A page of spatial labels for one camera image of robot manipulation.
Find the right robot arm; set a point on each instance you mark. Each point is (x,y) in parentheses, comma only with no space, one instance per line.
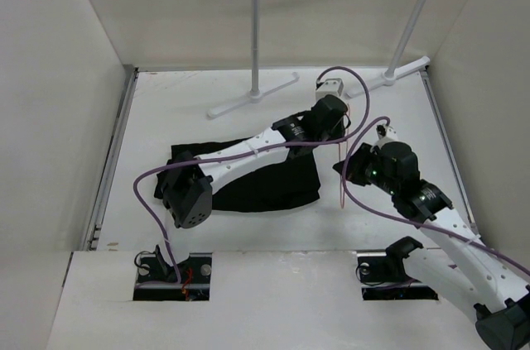
(494,298)

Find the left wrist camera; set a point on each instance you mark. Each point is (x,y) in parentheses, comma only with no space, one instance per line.
(333,86)

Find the black trousers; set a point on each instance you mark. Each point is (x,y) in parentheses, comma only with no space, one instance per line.
(289,185)

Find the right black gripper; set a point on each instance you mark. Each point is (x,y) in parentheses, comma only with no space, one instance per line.
(364,154)

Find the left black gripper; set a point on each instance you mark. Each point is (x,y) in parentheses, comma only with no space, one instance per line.
(340,131)

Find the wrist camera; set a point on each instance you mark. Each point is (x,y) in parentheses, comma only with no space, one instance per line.
(333,86)
(386,134)

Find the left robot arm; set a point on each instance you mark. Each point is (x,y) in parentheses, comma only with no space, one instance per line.
(187,191)

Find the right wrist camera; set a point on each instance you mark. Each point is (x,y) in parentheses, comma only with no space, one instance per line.
(386,134)

